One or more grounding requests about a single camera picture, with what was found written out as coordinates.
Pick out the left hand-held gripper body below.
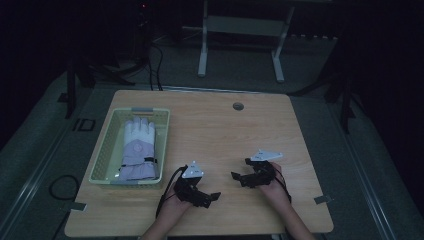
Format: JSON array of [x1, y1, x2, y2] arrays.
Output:
[[173, 160, 214, 210]]

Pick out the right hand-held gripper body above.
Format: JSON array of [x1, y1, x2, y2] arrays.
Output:
[[242, 148, 284, 189]]

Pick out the lavender white ski glove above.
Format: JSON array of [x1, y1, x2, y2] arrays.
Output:
[[117, 115, 159, 182]]

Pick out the pale green plastic basket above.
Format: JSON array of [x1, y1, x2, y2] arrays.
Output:
[[88, 106, 171, 186]]

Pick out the person's left hand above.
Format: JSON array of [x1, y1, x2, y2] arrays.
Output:
[[159, 184, 194, 224]]

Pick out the person's right hand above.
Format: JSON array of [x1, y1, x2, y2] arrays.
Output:
[[259, 161, 293, 212]]

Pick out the grey tape piece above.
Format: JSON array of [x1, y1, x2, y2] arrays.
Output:
[[67, 201, 89, 213], [313, 194, 334, 205]]

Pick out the black metal stand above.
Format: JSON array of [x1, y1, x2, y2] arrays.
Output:
[[57, 0, 152, 120], [287, 36, 358, 135]]

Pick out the black rectangular floor marker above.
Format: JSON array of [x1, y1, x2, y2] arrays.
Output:
[[72, 117, 97, 133]]

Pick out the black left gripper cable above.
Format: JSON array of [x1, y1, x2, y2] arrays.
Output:
[[155, 164, 189, 220]]

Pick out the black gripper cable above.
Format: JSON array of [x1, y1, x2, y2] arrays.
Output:
[[155, 164, 189, 220], [272, 163, 294, 205]]

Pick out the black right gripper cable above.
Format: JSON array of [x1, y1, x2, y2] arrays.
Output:
[[272, 163, 294, 205]]

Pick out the black hanging cables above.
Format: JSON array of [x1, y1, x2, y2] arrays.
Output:
[[145, 42, 165, 92]]

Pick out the white metal desk frame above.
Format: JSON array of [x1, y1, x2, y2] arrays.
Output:
[[181, 0, 297, 84]]

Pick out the black looped floor cable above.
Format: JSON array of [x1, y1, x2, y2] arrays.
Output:
[[48, 174, 81, 202]]

